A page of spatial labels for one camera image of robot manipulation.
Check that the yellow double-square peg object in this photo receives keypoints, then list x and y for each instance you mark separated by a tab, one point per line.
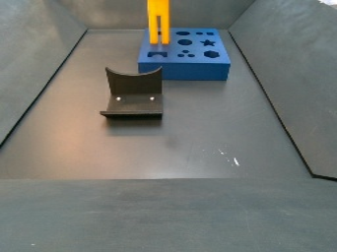
158	18

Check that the black curved holder stand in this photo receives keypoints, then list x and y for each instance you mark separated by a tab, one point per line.
137	94

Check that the blue foam shape-sorter block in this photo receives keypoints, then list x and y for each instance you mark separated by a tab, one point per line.
194	56

